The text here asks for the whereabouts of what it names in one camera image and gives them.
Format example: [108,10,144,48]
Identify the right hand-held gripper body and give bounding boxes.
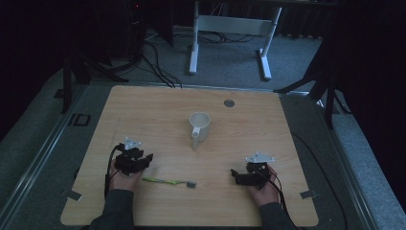
[237,151,276,190]

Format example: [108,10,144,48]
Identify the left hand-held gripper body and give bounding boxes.
[114,137,151,176]

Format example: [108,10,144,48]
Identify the green toothbrush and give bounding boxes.
[142,176,197,189]

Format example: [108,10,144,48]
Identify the white cup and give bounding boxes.
[189,111,212,151]

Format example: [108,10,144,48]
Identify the person's left hand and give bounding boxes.
[108,168,144,194]

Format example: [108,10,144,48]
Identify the person's right hand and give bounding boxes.
[247,164,281,207]

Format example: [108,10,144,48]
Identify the black metal stand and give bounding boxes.
[273,47,352,129]
[60,47,129,115]

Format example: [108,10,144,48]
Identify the right hand-held gripper cable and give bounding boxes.
[267,172,300,230]

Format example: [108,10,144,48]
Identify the black rectangular floor frame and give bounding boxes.
[67,112,92,127]

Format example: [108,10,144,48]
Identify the long black floor cable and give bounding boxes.
[290,131,350,230]

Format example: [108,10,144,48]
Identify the black floor cable bundle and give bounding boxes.
[140,39,184,89]

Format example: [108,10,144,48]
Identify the metal floor rail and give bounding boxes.
[0,85,89,221]

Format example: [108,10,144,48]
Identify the tangled cables under desk frame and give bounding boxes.
[173,29,258,45]

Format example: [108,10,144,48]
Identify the white metal desk frame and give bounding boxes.
[188,1,283,81]

